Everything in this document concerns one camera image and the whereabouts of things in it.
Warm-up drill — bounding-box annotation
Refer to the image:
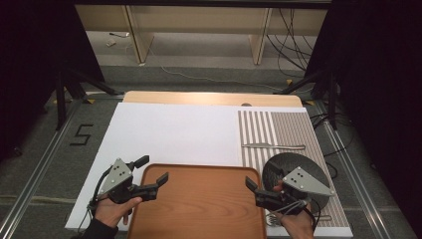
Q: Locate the right hand-held gripper cable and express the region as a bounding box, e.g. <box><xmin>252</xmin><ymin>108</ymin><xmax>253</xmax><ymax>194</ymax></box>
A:
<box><xmin>298</xmin><ymin>195</ymin><xmax>322</xmax><ymax>233</ymax></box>

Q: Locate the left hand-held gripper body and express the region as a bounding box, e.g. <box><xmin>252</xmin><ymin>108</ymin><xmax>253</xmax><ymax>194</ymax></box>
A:
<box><xmin>98</xmin><ymin>158</ymin><xmax>160</xmax><ymax>204</ymax></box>

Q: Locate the hand-held gripper cable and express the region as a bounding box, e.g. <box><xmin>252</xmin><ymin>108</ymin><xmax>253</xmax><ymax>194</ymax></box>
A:
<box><xmin>78</xmin><ymin>165</ymin><xmax>113</xmax><ymax>233</ymax></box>
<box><xmin>298</xmin><ymin>195</ymin><xmax>322</xmax><ymax>233</ymax></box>

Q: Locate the black curtain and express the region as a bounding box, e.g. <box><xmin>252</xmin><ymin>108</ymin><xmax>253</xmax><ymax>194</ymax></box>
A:
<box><xmin>305</xmin><ymin>0</ymin><xmax>422</xmax><ymax>230</ymax></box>
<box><xmin>0</xmin><ymin>0</ymin><xmax>106</xmax><ymax>163</ymax></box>

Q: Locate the brown wooden tray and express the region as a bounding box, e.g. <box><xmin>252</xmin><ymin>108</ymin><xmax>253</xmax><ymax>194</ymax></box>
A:
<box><xmin>127</xmin><ymin>162</ymin><xmax>268</xmax><ymax>239</ymax></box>

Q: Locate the silver coiled wire utensil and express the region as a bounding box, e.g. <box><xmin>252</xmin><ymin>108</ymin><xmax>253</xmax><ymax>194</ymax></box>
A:
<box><xmin>265</xmin><ymin>213</ymin><xmax>332</xmax><ymax>227</ymax></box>

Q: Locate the striped grey placemat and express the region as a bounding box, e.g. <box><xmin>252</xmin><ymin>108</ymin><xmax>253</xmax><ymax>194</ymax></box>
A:
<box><xmin>237</xmin><ymin>110</ymin><xmax>351</xmax><ymax>229</ymax></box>

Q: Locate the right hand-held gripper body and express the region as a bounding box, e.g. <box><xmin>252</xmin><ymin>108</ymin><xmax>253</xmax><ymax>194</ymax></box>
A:
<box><xmin>254</xmin><ymin>166</ymin><xmax>335</xmax><ymax>215</ymax></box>

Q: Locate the thin white floor cable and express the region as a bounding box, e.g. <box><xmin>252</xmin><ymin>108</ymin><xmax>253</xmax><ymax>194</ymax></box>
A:
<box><xmin>125</xmin><ymin>41</ymin><xmax>285</xmax><ymax>93</ymax></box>

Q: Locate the black metal stand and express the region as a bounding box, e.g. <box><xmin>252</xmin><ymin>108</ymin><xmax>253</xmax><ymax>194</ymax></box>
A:
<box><xmin>44</xmin><ymin>66</ymin><xmax>125</xmax><ymax>131</ymax></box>
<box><xmin>273</xmin><ymin>69</ymin><xmax>340</xmax><ymax>131</ymax></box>

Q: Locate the white foam board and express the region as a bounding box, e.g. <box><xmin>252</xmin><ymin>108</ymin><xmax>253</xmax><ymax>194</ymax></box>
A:
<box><xmin>64</xmin><ymin>102</ymin><xmax>354</xmax><ymax>238</ymax></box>

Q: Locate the beige wooden shelf unit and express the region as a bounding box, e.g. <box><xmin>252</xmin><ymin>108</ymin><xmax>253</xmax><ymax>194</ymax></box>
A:
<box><xmin>75</xmin><ymin>4</ymin><xmax>329</xmax><ymax>66</ymax></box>

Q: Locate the person's left hand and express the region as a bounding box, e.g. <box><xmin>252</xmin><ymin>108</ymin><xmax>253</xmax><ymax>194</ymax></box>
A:
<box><xmin>94</xmin><ymin>195</ymin><xmax>143</xmax><ymax>229</ymax></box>

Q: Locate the silver metal floor rail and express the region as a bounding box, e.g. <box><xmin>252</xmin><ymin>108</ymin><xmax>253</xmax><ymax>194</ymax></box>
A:
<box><xmin>310</xmin><ymin>99</ymin><xmax>394</xmax><ymax>239</ymax></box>
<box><xmin>0</xmin><ymin>94</ymin><xmax>125</xmax><ymax>235</ymax></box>

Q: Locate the person's right hand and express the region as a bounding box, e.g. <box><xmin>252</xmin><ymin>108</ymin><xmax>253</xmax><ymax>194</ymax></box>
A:
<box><xmin>277</xmin><ymin>203</ymin><xmax>317</xmax><ymax>239</ymax></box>

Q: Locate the silver fork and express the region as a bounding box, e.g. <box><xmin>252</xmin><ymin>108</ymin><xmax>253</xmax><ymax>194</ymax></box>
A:
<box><xmin>241</xmin><ymin>142</ymin><xmax>307</xmax><ymax>151</ymax></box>

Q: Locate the small white floor plug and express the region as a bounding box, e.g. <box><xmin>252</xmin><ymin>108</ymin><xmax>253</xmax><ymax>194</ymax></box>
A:
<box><xmin>105</xmin><ymin>31</ymin><xmax>131</xmax><ymax>48</ymax></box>

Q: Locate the left hand-held gripper cable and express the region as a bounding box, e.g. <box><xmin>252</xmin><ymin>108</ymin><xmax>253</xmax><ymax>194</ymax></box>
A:
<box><xmin>78</xmin><ymin>165</ymin><xmax>113</xmax><ymax>233</ymax></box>

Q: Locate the black cable beside table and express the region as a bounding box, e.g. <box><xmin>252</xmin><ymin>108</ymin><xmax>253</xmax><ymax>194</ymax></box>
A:
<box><xmin>310</xmin><ymin>112</ymin><xmax>354</xmax><ymax>181</ymax></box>

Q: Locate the bundle of black floor cables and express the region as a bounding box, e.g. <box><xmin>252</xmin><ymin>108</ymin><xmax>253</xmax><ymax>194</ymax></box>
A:
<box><xmin>266</xmin><ymin>8</ymin><xmax>316</xmax><ymax>79</ymax></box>

